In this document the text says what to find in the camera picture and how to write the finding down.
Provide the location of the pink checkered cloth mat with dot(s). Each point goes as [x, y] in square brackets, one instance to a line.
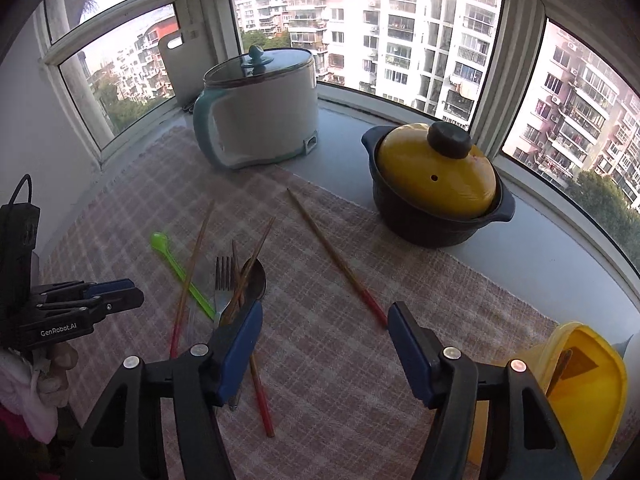
[325, 360]

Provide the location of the yellow plastic utensil container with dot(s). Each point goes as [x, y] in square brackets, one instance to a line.
[600, 395]

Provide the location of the yellow casserole lid black knob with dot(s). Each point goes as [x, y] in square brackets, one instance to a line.
[425, 175]

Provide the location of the metal fork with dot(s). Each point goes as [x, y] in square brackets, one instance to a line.
[223, 285]

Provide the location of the black casserole pot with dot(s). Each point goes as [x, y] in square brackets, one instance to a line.
[425, 227]

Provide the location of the wooden chopstick red end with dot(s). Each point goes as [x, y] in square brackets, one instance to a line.
[330, 252]
[260, 247]
[262, 405]
[192, 270]

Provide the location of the glass lid teal knob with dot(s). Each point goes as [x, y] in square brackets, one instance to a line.
[280, 62]

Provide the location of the white cutting board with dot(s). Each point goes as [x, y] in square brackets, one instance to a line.
[185, 70]

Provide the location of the white electric pot glass lid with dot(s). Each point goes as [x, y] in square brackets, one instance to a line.
[265, 120]

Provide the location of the green plastic spoon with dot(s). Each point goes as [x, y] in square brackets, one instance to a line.
[175, 262]

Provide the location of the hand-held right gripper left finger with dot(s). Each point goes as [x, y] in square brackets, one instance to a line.
[240, 347]

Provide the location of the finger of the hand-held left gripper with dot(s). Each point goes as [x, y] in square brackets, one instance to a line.
[122, 300]
[107, 286]

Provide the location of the white window frame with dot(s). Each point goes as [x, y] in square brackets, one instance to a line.
[520, 35]

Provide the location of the person's left hand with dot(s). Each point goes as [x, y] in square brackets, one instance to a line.
[60, 362]

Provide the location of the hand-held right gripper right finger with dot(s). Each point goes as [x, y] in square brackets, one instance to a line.
[407, 350]

